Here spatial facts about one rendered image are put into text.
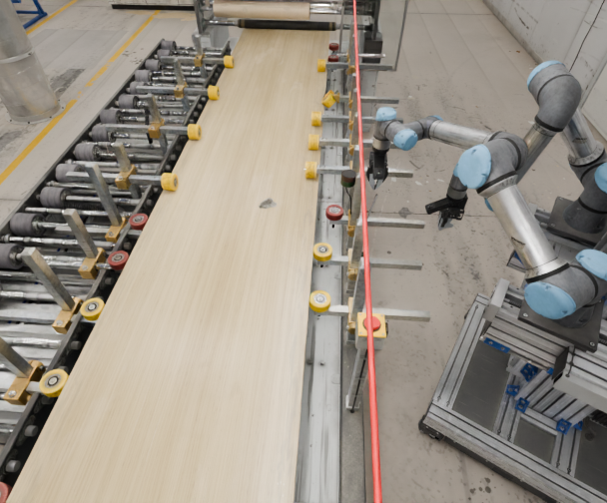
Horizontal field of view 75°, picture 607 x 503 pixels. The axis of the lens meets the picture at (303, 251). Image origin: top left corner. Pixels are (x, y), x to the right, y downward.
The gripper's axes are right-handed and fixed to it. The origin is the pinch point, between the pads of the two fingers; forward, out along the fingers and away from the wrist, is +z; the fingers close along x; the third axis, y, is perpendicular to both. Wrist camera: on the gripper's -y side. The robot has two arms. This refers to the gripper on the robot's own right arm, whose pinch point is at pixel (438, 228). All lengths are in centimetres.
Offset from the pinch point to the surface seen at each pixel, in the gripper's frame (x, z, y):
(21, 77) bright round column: 221, 38, -351
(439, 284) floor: 34, 83, 27
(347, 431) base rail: -90, 13, -41
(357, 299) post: -56, -16, -40
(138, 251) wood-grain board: -32, -8, -128
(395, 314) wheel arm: -51, -2, -24
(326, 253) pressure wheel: -28, -8, -51
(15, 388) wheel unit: -90, -4, -148
